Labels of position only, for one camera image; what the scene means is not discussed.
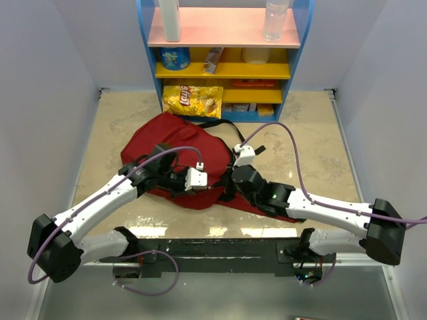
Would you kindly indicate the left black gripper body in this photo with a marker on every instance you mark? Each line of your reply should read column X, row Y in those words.
column 173, row 181

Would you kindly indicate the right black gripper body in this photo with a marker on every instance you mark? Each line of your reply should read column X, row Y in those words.
column 231, row 187

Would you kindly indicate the red backpack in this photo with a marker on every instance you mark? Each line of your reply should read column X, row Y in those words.
column 173, row 131

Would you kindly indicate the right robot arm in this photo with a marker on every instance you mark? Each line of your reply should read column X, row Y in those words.
column 374, row 229

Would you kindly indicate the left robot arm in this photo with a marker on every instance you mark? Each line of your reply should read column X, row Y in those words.
column 59, row 245

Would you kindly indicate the yellow Lays chips bag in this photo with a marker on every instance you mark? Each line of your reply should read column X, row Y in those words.
column 193, row 101

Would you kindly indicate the yellow small box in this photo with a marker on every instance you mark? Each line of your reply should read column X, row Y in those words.
column 265, row 109

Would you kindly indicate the white small carton boxes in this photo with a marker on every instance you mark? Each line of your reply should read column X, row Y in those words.
column 239, row 107

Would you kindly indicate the red flat snack box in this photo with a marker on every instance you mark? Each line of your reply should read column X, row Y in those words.
column 254, row 83

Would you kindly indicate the blue snack canister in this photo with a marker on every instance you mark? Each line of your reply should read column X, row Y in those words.
column 175, row 58

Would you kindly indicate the cream white jar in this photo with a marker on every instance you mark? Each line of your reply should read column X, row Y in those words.
column 256, row 55

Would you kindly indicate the brown wrapped snack bar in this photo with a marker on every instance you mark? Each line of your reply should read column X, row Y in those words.
column 212, row 60

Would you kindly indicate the blue shelf unit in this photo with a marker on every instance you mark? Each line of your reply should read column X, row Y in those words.
column 232, row 28

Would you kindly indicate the clear plastic water bottle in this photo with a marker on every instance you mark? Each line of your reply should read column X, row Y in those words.
column 274, row 20

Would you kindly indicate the white tall bottle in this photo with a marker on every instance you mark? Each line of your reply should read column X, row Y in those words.
column 170, row 18

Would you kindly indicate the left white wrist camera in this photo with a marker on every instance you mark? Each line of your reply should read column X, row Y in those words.
column 196, row 178

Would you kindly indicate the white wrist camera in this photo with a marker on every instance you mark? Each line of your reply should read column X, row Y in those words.
column 196, row 178
column 244, row 155

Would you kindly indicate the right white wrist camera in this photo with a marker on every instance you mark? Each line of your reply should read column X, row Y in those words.
column 244, row 155

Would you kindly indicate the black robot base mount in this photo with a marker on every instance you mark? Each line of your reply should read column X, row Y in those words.
column 277, row 256

